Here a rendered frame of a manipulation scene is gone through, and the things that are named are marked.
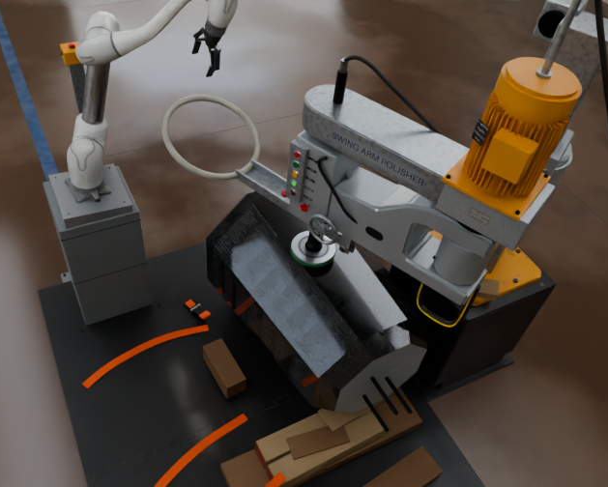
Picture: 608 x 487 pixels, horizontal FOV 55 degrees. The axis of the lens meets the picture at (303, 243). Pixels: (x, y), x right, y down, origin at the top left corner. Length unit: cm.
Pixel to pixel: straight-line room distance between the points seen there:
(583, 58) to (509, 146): 73
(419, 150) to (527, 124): 44
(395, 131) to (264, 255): 108
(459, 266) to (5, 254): 293
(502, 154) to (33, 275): 301
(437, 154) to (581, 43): 67
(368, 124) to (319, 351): 106
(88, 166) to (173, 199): 143
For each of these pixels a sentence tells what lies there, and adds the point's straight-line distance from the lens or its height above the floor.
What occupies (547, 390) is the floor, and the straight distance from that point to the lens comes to 382.
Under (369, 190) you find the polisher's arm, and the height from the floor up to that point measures 141.
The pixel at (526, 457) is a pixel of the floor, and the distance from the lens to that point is 355.
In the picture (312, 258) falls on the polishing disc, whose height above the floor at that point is 90.
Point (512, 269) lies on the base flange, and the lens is 319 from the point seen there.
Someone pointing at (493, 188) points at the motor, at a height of 176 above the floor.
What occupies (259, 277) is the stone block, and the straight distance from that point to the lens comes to 292.
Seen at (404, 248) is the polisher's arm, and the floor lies 130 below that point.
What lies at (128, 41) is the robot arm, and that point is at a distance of 265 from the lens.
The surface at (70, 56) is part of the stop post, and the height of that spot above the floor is 106.
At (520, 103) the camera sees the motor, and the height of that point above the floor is 208.
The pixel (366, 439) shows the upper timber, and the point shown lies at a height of 19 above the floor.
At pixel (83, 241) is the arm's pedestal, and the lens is 315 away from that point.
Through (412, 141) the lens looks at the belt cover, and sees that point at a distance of 215.
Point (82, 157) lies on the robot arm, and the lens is 298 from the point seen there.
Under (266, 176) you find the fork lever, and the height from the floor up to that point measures 110.
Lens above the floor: 294
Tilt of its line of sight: 47 degrees down
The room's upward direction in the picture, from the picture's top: 8 degrees clockwise
